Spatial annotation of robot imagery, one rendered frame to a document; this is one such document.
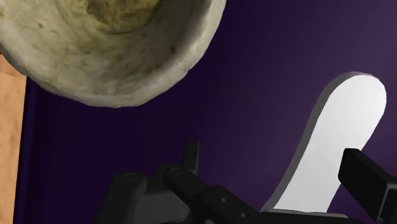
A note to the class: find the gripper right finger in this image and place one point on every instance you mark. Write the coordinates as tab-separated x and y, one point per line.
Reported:
366	180

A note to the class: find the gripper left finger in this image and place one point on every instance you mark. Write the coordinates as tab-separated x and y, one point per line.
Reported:
186	183

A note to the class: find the white flat curved object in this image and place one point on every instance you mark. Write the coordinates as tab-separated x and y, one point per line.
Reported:
335	139

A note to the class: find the purple table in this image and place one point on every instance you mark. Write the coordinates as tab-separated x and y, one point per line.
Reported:
242	102

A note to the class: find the beige stone bowl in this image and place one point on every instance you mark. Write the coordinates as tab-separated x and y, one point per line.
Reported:
102	52

